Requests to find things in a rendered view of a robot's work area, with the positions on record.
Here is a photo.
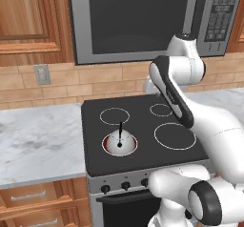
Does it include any wooden drawer front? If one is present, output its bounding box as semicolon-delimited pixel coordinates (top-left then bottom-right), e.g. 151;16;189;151
0;206;80;227
0;180;65;208

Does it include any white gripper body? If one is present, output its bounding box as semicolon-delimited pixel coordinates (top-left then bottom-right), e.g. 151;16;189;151
142;77;161;97

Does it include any silver microwave door handle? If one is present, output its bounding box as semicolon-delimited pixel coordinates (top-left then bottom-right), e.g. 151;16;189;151
182;0;200;36

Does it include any black oven door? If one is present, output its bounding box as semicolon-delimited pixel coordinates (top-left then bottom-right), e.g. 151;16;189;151
94;189;166;227

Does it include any silver drawer handle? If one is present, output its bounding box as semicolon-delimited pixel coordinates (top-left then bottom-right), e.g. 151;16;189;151
10;190;48;202
27;217;59;227

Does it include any silver microwave oven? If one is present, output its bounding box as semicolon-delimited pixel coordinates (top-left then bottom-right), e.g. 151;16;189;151
66;0;244;66

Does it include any black hob with oven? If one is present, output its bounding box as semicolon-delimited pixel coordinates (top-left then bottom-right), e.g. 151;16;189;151
80;93;217;227

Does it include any wooden wall cupboard door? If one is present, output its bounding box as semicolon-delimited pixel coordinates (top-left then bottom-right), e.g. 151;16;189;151
0;0;75;68
226;1;244;54

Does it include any black stove knob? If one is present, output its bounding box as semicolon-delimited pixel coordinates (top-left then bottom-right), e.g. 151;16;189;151
120;180;132;192
140;177;151;188
100;184;112;196

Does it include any black oven door handle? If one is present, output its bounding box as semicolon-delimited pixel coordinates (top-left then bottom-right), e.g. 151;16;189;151
95;189;154;204

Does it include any grey wall outlet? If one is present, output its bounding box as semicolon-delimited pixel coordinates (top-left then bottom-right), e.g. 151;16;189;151
32;64;52;87

